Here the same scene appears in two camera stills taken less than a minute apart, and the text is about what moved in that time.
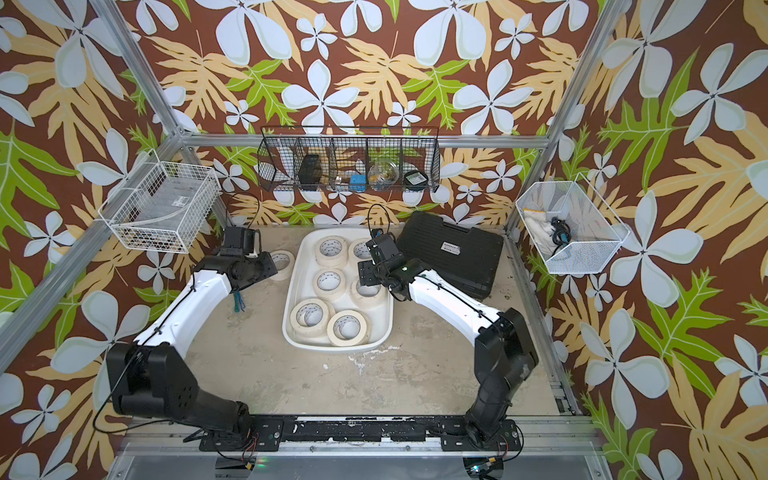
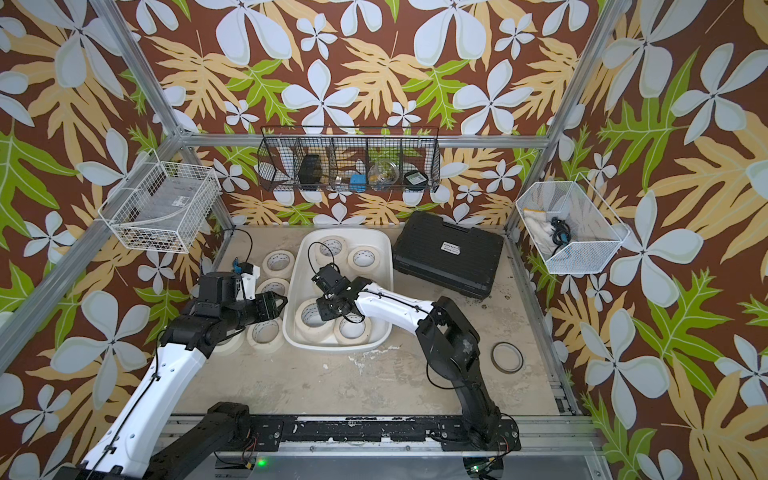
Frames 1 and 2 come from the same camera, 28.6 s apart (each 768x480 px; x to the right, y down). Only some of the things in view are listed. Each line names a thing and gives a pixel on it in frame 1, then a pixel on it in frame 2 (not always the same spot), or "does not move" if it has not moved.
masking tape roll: [284, 263] does not move
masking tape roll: [349, 328] does not move
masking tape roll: [331, 252] does not move
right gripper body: [373, 273] -> [329, 306]
